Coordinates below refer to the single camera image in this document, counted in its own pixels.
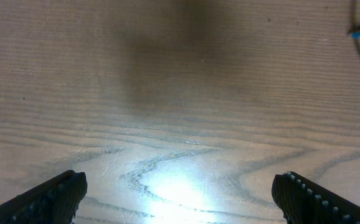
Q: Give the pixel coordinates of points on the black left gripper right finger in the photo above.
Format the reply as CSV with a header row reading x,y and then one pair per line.
x,y
305,202

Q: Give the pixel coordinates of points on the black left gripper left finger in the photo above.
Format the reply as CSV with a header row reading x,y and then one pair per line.
x,y
54,201

